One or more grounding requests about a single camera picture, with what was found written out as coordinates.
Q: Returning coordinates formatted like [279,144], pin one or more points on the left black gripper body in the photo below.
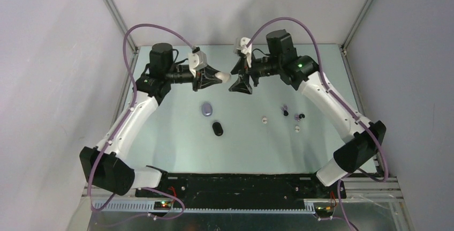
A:
[179,75]

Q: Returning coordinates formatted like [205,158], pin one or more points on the right controller circuit board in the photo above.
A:
[324,212]

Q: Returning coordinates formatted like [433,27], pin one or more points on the white earbud charging case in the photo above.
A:
[224,77]

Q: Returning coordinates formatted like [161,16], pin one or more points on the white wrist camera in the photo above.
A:
[243,47]
[197,60]

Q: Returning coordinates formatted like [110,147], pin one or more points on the aluminium frame post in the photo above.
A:
[356,24]
[116,15]

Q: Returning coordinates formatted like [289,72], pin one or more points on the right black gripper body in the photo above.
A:
[266,66]

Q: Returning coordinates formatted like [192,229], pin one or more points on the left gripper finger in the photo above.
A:
[204,82]
[209,73]

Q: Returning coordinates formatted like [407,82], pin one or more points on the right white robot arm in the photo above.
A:
[304,75]

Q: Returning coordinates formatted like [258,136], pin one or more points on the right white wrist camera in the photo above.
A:
[243,47]

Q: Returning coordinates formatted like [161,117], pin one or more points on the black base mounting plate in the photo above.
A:
[285,191]

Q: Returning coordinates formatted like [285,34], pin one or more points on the purple earbud charging case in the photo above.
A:
[206,109]

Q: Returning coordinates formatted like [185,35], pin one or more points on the left aluminium frame post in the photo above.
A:
[116,15]

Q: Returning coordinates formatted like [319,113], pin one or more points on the black earbud charging case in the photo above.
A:
[217,129]

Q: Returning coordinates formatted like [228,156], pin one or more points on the controller circuit board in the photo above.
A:
[324,212]
[162,205]

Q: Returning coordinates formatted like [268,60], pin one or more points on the left controller circuit board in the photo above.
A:
[162,205]

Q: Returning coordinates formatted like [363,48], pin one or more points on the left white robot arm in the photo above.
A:
[104,164]

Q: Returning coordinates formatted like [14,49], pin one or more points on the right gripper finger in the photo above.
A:
[239,66]
[242,85]

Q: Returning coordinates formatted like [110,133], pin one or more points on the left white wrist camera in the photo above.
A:
[197,60]

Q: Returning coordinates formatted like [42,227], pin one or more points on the right aluminium frame post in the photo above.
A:
[356,24]

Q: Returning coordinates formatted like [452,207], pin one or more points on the grey slotted cable duct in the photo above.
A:
[147,206]

